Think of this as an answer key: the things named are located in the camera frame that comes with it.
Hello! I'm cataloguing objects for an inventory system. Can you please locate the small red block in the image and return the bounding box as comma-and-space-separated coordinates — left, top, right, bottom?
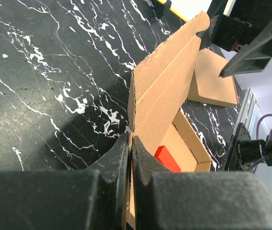
154, 146, 181, 173

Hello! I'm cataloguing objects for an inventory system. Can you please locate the yellow-framed whiteboard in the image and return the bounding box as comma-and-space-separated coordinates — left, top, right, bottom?
151, 0, 235, 22

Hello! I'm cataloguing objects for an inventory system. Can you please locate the flat cardboard stack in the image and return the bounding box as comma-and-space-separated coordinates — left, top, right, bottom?
187, 48, 239, 107

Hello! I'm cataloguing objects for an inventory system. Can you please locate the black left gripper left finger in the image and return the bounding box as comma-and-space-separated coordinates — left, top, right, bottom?
0, 133, 129, 230

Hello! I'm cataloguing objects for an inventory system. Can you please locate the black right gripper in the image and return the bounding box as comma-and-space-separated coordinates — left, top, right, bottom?
207, 0, 272, 78

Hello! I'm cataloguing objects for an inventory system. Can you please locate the cardboard box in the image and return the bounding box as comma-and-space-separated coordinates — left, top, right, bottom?
120, 11, 213, 230

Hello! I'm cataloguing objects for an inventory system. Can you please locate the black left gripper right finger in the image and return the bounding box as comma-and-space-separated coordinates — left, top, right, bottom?
131, 137, 272, 230

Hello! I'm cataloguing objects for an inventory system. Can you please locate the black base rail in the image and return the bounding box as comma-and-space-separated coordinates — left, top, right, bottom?
221, 123, 272, 172

